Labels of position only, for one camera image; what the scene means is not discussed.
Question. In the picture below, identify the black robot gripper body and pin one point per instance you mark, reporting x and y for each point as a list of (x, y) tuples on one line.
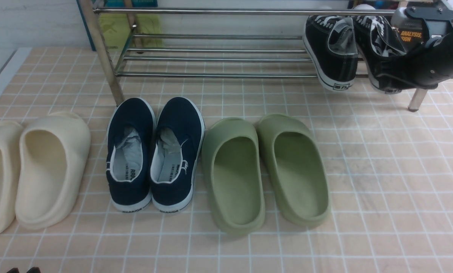
[(425, 66)]

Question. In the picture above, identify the black canvas sneaker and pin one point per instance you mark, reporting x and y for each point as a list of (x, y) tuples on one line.
[(330, 42), (376, 42)]

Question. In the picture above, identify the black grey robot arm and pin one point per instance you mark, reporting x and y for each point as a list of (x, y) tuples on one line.
[(436, 22)]

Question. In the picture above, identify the navy canvas shoe right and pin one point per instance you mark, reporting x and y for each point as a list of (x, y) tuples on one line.
[(178, 140)]

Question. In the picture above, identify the navy canvas shoe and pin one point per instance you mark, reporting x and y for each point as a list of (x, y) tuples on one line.
[(178, 140), (129, 142)]

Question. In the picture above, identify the metal shoe rack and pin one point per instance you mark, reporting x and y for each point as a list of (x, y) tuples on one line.
[(114, 71)]

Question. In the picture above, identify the navy canvas shoe left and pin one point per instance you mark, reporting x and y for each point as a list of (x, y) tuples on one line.
[(129, 142)]

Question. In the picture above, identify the black image processing book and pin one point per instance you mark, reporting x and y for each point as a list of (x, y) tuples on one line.
[(410, 30)]

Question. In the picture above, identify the green slipper right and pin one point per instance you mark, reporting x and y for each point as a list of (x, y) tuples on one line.
[(294, 164)]

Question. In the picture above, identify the green slipper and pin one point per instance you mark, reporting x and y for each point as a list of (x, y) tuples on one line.
[(294, 164), (232, 175)]

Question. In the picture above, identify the green slipper left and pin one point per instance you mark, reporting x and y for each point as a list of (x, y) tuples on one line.
[(232, 175)]

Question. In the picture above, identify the teal yellow book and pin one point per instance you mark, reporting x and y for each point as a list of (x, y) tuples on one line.
[(116, 27)]

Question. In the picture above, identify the cream slipper right one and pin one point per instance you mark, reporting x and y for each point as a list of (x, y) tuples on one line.
[(53, 152)]

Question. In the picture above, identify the cream slipper far left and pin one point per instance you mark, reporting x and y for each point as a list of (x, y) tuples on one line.
[(10, 132)]

